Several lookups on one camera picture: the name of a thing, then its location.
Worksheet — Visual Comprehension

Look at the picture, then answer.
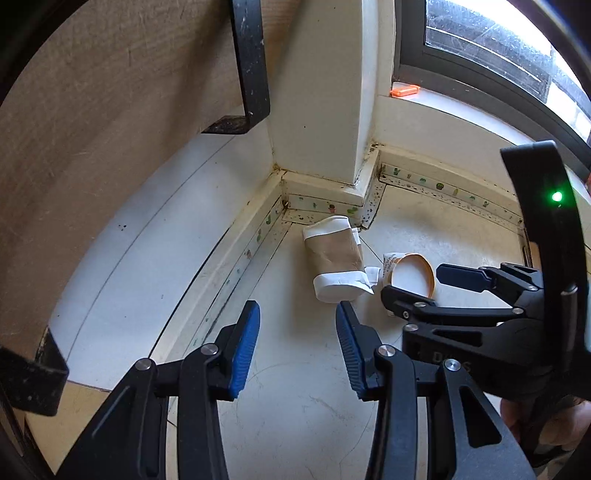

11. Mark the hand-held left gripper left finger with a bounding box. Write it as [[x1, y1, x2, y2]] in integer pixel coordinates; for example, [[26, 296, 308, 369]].
[[60, 300, 262, 480]]

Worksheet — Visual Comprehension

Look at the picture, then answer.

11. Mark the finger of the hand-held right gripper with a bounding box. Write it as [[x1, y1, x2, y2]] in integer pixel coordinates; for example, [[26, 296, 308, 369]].
[[435, 262, 546, 310], [380, 285, 532, 326]]

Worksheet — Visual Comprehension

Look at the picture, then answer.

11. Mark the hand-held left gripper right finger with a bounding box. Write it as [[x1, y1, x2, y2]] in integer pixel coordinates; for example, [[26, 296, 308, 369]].
[[335, 301, 536, 480]]

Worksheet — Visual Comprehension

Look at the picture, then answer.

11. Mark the orange rimmed white cup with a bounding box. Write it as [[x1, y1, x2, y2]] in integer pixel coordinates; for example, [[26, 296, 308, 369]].
[[379, 251, 437, 308]]

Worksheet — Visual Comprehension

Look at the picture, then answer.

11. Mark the crushed paper cup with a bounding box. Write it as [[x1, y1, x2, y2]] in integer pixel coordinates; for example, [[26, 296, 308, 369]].
[[302, 215, 382, 305]]

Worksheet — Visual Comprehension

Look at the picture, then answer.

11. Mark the person's right hand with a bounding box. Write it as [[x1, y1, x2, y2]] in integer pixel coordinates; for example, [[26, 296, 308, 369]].
[[500, 398, 591, 457]]

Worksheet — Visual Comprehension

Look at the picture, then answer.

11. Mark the white panel board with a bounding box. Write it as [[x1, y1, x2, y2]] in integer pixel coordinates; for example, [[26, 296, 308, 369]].
[[48, 134, 282, 393]]

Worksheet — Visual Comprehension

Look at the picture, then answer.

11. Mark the dark framed window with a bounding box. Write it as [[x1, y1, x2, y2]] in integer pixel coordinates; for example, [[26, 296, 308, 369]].
[[392, 0, 591, 153]]

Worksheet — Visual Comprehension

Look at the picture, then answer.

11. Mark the wooden cutting board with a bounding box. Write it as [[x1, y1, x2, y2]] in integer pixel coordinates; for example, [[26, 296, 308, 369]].
[[0, 0, 287, 370]]

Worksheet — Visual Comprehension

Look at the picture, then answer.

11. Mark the black metal board bracket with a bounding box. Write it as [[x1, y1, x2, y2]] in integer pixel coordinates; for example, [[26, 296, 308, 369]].
[[0, 325, 70, 418], [202, 0, 271, 136]]

